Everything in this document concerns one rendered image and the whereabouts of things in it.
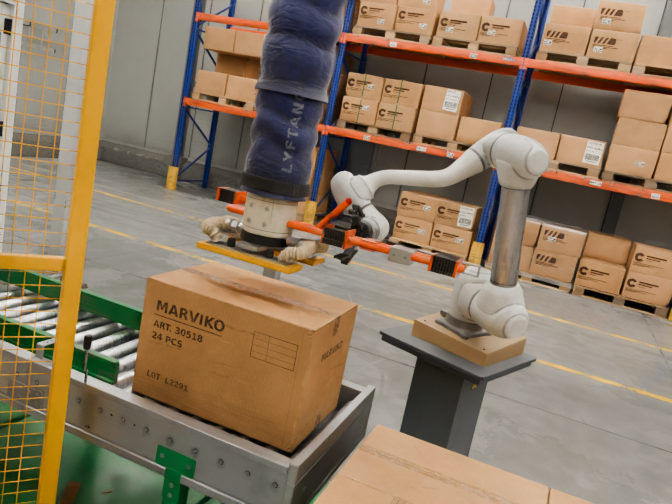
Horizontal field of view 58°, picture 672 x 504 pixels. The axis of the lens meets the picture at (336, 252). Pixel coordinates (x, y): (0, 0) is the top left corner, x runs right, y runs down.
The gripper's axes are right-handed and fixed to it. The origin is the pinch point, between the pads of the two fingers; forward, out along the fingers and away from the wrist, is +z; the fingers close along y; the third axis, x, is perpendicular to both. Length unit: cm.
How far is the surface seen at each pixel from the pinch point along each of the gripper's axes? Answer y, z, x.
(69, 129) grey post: 3, -162, 270
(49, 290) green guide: 61, -23, 138
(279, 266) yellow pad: 11.2, 15.1, 13.2
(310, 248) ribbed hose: 4.9, 7.3, 7.3
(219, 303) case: 26.3, 21.1, 28.1
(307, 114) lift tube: -35.1, 6.0, 17.2
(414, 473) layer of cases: 66, 5, -40
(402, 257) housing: 0.9, 3.9, -21.1
